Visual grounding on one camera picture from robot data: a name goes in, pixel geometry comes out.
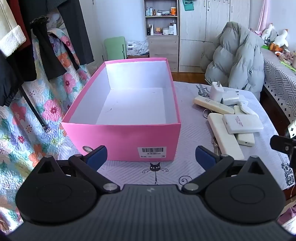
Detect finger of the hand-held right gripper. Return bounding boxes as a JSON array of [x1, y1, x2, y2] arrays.
[[270, 134, 296, 160]]

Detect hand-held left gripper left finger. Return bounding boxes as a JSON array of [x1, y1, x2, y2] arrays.
[[35, 145, 121, 194]]

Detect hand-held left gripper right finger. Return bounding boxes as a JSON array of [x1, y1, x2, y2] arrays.
[[181, 146, 266, 194]]

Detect long white power bank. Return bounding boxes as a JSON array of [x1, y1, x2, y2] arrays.
[[207, 113, 245, 161]]

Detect pink cardboard box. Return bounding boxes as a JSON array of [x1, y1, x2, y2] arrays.
[[60, 58, 181, 162]]

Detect cream power bank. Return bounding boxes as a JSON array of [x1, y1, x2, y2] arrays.
[[233, 105, 255, 147]]

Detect white labelled power bank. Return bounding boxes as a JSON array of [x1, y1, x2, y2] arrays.
[[222, 113, 264, 134]]

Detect beige remote control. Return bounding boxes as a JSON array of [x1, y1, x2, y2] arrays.
[[194, 96, 235, 114]]

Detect white cube plug charger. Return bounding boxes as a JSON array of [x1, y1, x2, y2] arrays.
[[209, 82, 224, 103]]

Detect large white rectangular charger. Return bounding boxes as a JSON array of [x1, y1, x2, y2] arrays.
[[222, 91, 240, 106]]

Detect geometric patterned tablecloth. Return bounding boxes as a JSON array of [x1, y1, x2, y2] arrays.
[[261, 47, 296, 121]]

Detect black belt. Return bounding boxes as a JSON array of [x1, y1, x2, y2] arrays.
[[22, 88, 51, 134]]

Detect grey puffer jacket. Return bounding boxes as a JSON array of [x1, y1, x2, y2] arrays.
[[200, 21, 265, 95]]

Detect white goose plush toy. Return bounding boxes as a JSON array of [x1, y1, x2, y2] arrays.
[[261, 23, 278, 42], [269, 29, 289, 52]]

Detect green folding table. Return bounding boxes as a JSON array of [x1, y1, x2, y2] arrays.
[[103, 36, 127, 62]]

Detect black ruffled hanging garment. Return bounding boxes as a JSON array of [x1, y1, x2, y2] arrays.
[[30, 16, 80, 80]]

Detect black hanging jacket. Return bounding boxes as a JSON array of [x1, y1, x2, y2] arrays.
[[0, 50, 37, 107]]

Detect plastic-wrapped white packs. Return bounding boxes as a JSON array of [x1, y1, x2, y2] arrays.
[[127, 39, 149, 56]]

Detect wooden shelf cabinet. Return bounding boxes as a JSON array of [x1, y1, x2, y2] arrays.
[[143, 0, 180, 73]]

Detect wooden wardrobe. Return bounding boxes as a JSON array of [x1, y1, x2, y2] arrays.
[[179, 0, 251, 73]]

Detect dark pinstripe hanging garment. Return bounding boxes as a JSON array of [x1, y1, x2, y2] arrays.
[[57, 0, 95, 66]]

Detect pink curtain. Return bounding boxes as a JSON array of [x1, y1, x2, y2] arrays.
[[257, 0, 269, 32]]

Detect cream fleece garment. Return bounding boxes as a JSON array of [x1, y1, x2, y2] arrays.
[[0, 0, 27, 57]]

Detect teal sign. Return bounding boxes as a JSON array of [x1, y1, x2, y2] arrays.
[[182, 0, 195, 11]]

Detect red hanging garment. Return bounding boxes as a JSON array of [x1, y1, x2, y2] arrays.
[[13, 0, 33, 50]]

